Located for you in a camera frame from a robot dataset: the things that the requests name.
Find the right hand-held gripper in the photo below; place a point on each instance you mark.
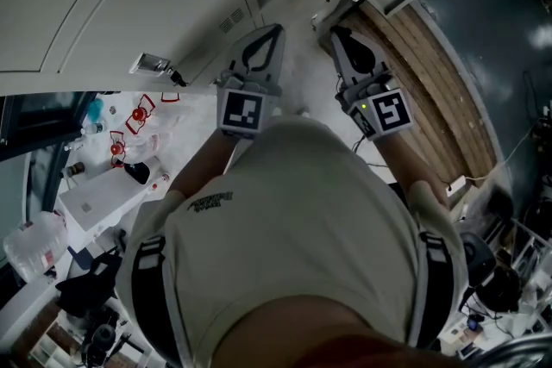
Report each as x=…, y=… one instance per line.
x=390, y=112

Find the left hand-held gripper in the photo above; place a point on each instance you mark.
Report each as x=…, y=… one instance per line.
x=241, y=112

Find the person's left forearm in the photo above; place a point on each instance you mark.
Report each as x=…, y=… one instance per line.
x=207, y=168

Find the person's right forearm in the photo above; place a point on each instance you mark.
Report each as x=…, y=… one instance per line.
x=405, y=168

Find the person's white shoe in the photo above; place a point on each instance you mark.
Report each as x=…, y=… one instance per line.
x=278, y=111
x=304, y=112

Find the black key fob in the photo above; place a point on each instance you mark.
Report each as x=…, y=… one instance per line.
x=179, y=77

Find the wooden pallet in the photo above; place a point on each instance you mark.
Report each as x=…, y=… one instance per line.
x=440, y=90

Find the white power strip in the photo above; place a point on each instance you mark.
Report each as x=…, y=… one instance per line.
x=456, y=184

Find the black cap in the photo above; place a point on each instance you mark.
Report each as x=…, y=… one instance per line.
x=137, y=171

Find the teal plastic object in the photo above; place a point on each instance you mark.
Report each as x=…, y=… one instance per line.
x=95, y=110

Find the person's beige t-shirt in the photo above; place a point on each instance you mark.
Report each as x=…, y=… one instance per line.
x=293, y=228

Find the small clear plastic bottle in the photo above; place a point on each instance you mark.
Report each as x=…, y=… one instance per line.
x=94, y=128

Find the white rectangular box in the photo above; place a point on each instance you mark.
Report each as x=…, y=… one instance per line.
x=103, y=202

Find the brown jar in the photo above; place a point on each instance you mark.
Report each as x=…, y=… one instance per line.
x=75, y=170

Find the black office chair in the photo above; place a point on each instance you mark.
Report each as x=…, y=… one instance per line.
x=476, y=256

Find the black bag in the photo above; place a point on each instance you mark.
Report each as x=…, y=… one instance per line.
x=88, y=284
x=500, y=288

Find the person's head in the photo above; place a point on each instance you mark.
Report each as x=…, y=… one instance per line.
x=323, y=336

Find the large clear water jug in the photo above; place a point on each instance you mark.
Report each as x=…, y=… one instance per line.
x=36, y=245

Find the white shelf unit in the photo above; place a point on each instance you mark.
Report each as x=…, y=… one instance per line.
x=49, y=351

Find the black window frame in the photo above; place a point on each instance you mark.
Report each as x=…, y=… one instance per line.
x=43, y=116

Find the black camera device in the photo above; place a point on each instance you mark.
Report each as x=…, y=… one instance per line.
x=103, y=336

